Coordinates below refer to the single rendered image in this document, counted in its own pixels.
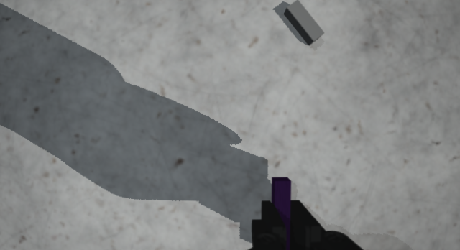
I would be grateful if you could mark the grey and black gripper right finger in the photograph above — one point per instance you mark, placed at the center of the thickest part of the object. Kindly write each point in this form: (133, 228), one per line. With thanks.
(306, 232)

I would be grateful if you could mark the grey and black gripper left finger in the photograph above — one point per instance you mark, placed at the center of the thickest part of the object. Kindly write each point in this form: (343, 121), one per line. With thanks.
(271, 222)

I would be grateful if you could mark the grey rectangular block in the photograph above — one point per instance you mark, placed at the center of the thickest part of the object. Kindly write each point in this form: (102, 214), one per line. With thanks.
(303, 22)

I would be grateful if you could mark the purple rod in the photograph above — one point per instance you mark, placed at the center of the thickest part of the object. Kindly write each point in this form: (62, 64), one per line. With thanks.
(281, 197)

